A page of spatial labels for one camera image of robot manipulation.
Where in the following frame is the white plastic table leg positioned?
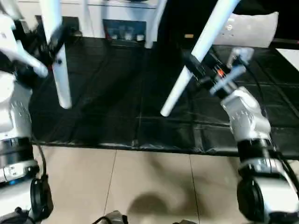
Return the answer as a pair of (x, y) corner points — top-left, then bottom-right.
(160, 0), (242, 118)
(80, 0), (93, 39)
(40, 0), (73, 111)
(144, 0), (168, 50)

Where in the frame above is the black cabinet with yellow label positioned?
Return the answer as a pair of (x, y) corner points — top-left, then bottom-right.
(158, 0), (226, 48)

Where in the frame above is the white cushion with badge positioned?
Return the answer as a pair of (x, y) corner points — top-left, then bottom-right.
(223, 11), (280, 49)

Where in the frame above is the cluster of small bottles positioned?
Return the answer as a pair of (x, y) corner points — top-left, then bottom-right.
(104, 20), (146, 43)

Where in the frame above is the white cabinet with glass doors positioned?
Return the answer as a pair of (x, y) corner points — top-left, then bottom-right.
(19, 0), (158, 48)

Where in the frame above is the white flat board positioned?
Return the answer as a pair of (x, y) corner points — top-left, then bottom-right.
(276, 47), (299, 71)

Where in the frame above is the black work mat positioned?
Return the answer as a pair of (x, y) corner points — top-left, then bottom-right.
(27, 35), (299, 155)

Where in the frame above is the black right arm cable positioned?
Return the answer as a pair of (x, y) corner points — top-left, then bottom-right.
(241, 60), (299, 188)

